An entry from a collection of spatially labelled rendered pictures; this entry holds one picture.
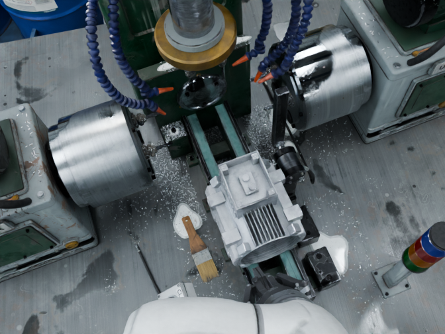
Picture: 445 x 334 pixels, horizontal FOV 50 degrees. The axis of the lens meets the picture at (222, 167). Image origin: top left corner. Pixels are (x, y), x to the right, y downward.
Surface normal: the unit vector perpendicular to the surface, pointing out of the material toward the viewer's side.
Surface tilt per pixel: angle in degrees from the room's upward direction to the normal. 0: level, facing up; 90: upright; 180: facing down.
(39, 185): 0
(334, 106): 73
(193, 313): 33
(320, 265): 0
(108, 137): 17
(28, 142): 0
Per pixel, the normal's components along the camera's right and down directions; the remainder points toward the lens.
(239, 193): -0.07, -0.42
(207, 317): 0.15, -0.74
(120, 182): 0.30, 0.64
